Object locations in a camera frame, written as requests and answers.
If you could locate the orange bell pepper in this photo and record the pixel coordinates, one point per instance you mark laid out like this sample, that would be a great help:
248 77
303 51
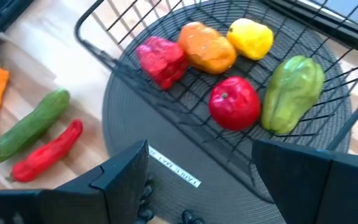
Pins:
207 46

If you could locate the red bell pepper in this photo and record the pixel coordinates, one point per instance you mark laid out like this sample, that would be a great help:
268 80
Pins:
162 60

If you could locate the yellow lemon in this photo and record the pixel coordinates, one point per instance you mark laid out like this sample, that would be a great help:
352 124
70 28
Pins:
250 39

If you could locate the red chili pepper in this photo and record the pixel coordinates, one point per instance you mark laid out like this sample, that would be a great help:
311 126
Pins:
47 152

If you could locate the red apple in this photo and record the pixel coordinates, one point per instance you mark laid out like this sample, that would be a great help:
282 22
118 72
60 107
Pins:
235 102

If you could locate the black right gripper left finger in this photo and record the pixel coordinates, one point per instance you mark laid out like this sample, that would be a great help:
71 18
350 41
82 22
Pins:
73 208

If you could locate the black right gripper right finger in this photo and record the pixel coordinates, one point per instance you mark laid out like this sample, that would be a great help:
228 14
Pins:
322 186

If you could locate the dark green cucumber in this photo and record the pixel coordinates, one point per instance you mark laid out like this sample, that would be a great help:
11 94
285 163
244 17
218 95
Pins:
33 124

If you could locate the grey round woven placemat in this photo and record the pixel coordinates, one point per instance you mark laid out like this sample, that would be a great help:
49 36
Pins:
129 124

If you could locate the white placemat label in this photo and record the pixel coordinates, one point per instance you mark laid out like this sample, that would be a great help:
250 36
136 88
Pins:
174 166

